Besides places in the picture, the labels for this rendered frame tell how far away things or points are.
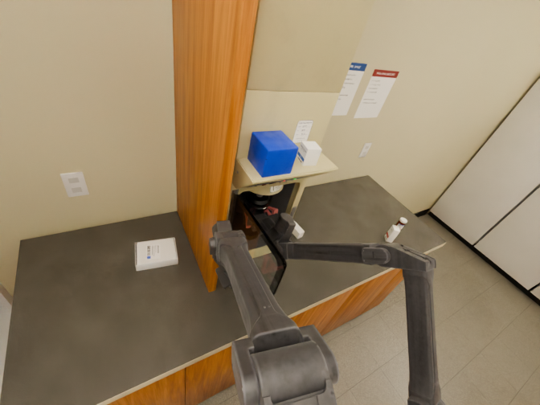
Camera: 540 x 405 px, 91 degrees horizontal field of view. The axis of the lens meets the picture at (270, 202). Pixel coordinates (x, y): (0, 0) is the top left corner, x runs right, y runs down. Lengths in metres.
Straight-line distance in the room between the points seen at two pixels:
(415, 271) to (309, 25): 0.63
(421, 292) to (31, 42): 1.21
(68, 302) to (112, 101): 0.72
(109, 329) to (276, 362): 0.86
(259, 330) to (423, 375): 0.53
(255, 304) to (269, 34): 0.57
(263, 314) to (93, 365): 0.78
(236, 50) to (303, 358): 0.51
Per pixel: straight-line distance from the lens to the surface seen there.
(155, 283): 1.18
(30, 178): 1.29
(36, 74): 1.10
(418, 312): 0.76
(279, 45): 0.72
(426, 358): 0.80
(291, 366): 0.33
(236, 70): 0.59
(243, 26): 0.57
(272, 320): 0.37
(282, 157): 0.73
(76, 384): 1.09
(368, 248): 0.75
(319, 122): 0.91
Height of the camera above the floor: 1.94
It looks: 40 degrees down
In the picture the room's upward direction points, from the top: 16 degrees clockwise
